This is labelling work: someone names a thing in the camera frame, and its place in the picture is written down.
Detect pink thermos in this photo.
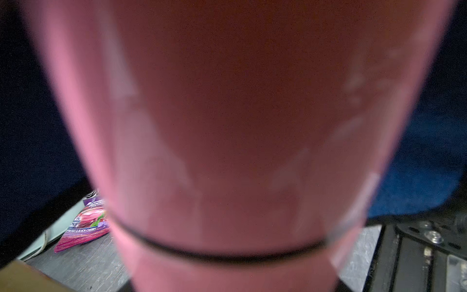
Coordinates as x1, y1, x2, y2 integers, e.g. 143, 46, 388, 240
20, 1, 455, 292

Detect blue and grey cloth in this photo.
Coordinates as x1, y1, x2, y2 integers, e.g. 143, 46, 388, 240
368, 1, 467, 225

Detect gold thermos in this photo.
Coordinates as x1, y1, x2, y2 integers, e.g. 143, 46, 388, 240
1, 260, 74, 292

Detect purple candy bag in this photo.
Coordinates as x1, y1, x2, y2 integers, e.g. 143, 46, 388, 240
54, 190, 110, 253

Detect mint green toaster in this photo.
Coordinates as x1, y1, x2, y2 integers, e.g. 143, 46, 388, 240
17, 201, 84, 260

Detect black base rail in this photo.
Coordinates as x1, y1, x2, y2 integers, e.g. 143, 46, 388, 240
363, 213, 467, 292

